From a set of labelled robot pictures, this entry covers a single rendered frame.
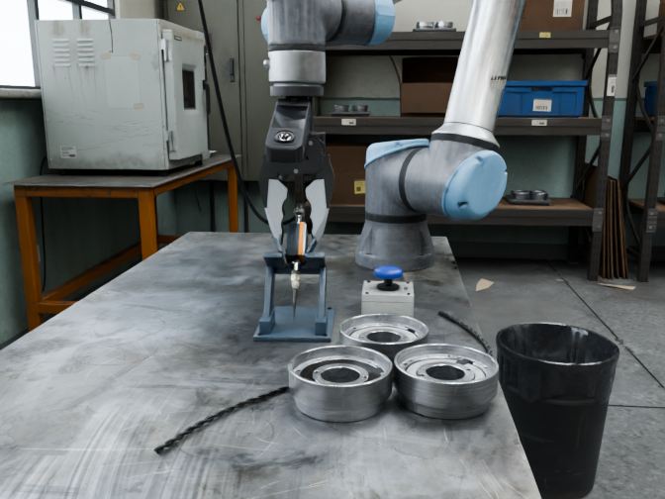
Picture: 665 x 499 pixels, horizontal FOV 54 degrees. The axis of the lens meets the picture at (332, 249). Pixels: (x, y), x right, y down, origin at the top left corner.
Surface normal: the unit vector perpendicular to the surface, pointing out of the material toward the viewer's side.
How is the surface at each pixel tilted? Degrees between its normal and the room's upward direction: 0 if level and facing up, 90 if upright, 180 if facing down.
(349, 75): 90
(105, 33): 90
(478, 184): 97
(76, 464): 0
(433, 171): 72
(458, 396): 90
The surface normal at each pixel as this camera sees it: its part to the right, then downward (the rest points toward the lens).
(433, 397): -0.36, 0.21
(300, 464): 0.00, -0.97
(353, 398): 0.23, 0.22
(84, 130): -0.10, 0.22
